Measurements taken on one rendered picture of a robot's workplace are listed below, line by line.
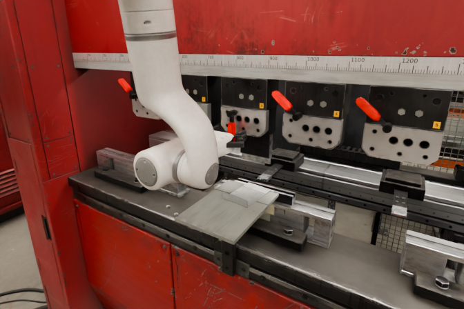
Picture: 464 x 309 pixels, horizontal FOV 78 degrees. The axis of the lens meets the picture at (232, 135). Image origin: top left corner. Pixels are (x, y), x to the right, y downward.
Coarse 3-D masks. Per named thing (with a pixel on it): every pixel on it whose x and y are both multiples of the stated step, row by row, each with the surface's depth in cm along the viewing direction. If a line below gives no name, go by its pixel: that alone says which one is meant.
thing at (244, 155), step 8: (248, 136) 87; (264, 136) 84; (272, 136) 85; (248, 144) 88; (256, 144) 86; (264, 144) 85; (272, 144) 86; (248, 152) 89; (256, 152) 87; (264, 152) 86; (256, 160) 89; (264, 160) 87
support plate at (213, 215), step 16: (272, 192) 86; (192, 208) 78; (208, 208) 78; (224, 208) 78; (240, 208) 78; (256, 208) 78; (192, 224) 71; (208, 224) 71; (224, 224) 71; (240, 224) 71; (224, 240) 66
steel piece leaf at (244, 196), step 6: (234, 192) 86; (240, 192) 86; (246, 192) 86; (252, 192) 86; (258, 192) 86; (228, 198) 81; (234, 198) 80; (240, 198) 79; (246, 198) 83; (252, 198) 83; (258, 198) 83; (240, 204) 79; (246, 204) 78
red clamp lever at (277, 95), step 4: (272, 92) 72; (276, 92) 72; (272, 96) 72; (276, 96) 72; (280, 96) 71; (276, 100) 72; (280, 100) 71; (284, 100) 71; (280, 104) 72; (284, 104) 71; (288, 104) 71; (284, 108) 71; (288, 108) 71; (292, 108) 71; (292, 112) 71; (296, 112) 71; (300, 112) 72; (292, 116) 70; (296, 116) 70; (300, 116) 70; (296, 120) 70
